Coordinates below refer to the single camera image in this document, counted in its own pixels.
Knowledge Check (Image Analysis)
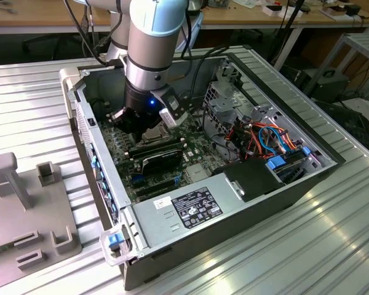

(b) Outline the silver chipset heatsink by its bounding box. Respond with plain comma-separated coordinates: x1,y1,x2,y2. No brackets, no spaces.
185,163,212,183

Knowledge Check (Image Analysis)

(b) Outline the silver power supply unit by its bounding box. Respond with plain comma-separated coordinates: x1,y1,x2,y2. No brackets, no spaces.
131,176,246,250

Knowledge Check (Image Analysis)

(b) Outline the grey hanging cable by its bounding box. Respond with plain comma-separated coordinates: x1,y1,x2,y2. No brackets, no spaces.
63,0,108,65

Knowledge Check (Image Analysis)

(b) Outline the silver drive cage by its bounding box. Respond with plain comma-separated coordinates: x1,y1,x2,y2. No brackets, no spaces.
202,55,258,145

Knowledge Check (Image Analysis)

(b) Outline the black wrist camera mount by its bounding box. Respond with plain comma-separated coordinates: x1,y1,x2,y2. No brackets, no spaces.
106,109,127,124

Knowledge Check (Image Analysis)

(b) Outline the wooden desk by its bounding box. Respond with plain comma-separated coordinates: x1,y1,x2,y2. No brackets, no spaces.
0,0,369,35

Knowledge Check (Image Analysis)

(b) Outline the grey parts rack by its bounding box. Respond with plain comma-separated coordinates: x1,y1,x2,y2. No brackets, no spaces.
0,151,83,292

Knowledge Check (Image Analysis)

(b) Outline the green motherboard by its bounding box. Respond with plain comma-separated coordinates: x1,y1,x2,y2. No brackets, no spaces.
95,103,218,205

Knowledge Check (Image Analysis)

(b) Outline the dark grey PC case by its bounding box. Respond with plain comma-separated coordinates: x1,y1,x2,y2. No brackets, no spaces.
58,52,347,291

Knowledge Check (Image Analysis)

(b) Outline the hard disk in blue carrier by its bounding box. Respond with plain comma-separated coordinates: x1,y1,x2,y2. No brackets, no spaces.
265,149,310,185

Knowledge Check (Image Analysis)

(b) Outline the CPU socket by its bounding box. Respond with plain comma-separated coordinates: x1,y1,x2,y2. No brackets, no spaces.
135,124,173,146

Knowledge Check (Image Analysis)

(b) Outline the blue case latch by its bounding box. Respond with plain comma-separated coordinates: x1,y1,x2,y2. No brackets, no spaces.
108,234,124,250

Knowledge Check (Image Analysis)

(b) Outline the black graphics card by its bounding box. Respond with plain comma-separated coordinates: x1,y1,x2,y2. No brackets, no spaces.
140,149,185,176

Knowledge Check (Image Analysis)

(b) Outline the black bag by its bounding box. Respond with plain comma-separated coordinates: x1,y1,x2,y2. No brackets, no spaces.
315,100,369,154

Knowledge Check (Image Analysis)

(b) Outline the cardboard box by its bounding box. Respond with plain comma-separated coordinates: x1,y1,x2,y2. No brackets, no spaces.
321,3,363,20

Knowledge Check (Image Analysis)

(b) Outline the black plastic shroud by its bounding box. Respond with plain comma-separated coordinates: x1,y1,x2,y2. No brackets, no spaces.
211,159,287,203

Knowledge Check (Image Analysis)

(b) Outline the grey metal shelf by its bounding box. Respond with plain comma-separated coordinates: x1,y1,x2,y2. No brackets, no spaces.
303,32,369,102

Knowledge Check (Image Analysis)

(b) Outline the black RAM slot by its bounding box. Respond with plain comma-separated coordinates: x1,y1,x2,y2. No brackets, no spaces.
127,140,182,154
129,144,185,160

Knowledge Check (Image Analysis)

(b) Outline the blue wire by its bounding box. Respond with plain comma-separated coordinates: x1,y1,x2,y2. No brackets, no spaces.
258,125,288,154

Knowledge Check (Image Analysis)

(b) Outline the black expansion slot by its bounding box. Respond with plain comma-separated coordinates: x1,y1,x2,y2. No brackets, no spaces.
137,184,178,200
132,178,176,193

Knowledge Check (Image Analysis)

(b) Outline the black box with handle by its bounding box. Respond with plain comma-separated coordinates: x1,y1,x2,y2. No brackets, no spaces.
312,69,351,104

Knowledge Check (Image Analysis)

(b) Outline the orange wire bundle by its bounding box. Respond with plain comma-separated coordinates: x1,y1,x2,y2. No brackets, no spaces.
226,122,299,154

